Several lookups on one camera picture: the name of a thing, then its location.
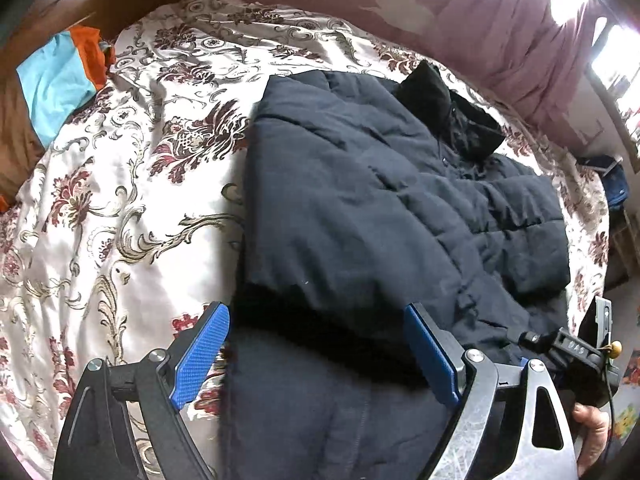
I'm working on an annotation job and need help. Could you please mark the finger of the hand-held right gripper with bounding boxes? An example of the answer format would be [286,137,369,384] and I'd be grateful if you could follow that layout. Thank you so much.
[505,329,557,357]

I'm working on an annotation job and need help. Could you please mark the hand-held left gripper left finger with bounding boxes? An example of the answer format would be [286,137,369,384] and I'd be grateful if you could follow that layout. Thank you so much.
[52,301,231,480]

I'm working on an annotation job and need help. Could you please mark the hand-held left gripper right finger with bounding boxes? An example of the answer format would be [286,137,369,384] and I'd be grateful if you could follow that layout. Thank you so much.
[404,302,582,480]

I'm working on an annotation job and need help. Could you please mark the dark navy padded jacket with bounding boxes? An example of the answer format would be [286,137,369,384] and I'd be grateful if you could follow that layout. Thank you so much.
[220,59,573,480]

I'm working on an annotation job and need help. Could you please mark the person's right hand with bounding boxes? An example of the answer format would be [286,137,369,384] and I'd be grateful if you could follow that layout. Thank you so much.
[572,402,612,479]

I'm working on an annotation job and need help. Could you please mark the colourful floor mat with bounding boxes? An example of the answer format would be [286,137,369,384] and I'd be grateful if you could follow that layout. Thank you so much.
[609,360,640,443]

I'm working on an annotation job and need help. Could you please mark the wooden chair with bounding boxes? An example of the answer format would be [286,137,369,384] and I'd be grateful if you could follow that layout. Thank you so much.
[606,205,640,286]

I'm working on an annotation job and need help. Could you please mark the floral bedspread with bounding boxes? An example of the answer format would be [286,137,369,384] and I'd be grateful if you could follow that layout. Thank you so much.
[0,0,612,478]

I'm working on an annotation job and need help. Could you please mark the blue bag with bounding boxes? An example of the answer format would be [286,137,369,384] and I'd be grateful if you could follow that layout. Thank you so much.
[577,154,628,207]

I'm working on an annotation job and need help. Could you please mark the brown pillow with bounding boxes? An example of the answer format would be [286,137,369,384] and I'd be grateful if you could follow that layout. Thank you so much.
[0,75,48,201]

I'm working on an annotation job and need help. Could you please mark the window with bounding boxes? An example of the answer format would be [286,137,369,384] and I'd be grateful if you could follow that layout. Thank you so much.
[537,0,640,156]

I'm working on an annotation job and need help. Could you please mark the pink curtain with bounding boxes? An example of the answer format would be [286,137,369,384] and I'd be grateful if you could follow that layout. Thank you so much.
[435,0,608,148]

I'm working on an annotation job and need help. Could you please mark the blue and orange cloth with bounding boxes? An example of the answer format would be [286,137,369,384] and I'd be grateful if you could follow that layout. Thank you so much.
[0,25,117,213]

